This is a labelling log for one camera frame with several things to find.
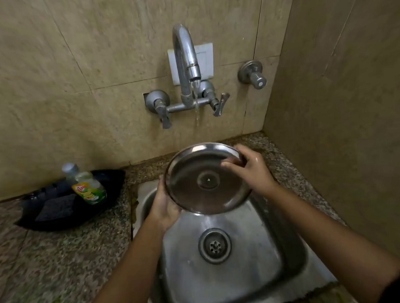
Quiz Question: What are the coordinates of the person's right hand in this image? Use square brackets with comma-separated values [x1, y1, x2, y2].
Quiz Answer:
[219, 142, 279, 198]

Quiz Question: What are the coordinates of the person's left hand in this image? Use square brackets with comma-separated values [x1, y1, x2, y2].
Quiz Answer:
[147, 174, 183, 231]

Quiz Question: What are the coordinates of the round steel plate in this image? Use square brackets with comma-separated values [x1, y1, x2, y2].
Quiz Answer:
[163, 140, 253, 217]

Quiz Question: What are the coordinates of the person's right forearm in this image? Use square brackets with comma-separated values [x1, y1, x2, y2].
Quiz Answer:
[264, 177, 400, 303]

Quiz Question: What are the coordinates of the person's left forearm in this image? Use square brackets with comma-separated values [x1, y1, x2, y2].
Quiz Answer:
[81, 215, 175, 303]

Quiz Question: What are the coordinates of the clear dish soap bottle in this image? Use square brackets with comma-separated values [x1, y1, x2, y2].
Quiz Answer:
[61, 161, 107, 206]

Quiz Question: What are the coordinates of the sink drain strainer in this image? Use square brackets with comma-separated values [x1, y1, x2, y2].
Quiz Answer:
[198, 227, 233, 265]

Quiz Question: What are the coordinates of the stainless steel sink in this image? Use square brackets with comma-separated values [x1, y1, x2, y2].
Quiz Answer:
[130, 172, 339, 303]

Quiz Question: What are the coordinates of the black plastic tray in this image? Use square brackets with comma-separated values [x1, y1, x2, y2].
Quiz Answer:
[12, 168, 128, 234]

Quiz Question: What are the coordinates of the dark scrub sponge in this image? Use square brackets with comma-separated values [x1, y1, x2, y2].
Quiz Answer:
[34, 194, 78, 222]

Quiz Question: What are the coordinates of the black sleeve cuff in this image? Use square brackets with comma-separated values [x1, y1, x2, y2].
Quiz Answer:
[377, 269, 400, 303]

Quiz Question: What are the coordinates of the chrome wall valve knob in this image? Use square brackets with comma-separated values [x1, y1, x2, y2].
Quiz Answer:
[237, 60, 267, 91]

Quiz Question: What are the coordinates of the chrome wall faucet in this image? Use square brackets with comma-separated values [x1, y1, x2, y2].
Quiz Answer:
[141, 22, 232, 130]

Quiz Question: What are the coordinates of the white wall plate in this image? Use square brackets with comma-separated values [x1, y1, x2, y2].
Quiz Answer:
[167, 43, 215, 86]

